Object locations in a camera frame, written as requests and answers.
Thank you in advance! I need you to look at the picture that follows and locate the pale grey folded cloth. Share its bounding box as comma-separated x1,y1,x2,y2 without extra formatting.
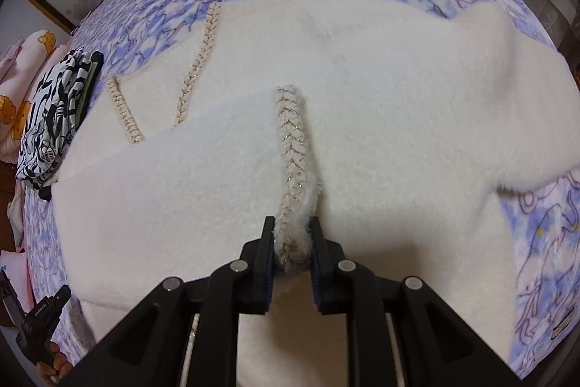
7,188,25,249

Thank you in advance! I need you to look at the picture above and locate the person's left hand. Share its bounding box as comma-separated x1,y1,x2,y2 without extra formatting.
35,342,74,384

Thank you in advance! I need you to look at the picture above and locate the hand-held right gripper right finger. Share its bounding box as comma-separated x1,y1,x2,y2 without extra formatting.
308,217,522,387

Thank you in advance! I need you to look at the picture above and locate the pink bear print quilt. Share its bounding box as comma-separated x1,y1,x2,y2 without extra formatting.
0,29,57,163

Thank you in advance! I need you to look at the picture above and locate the pink bed sheet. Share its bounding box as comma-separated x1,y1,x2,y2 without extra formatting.
0,248,37,310

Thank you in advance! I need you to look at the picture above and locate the white fluffy coat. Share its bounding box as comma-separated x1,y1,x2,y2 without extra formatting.
52,0,580,387

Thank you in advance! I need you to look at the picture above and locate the black and white folded garment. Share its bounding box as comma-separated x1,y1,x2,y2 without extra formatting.
17,47,104,201

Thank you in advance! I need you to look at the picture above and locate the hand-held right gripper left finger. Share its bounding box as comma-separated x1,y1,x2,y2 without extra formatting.
59,215,277,387

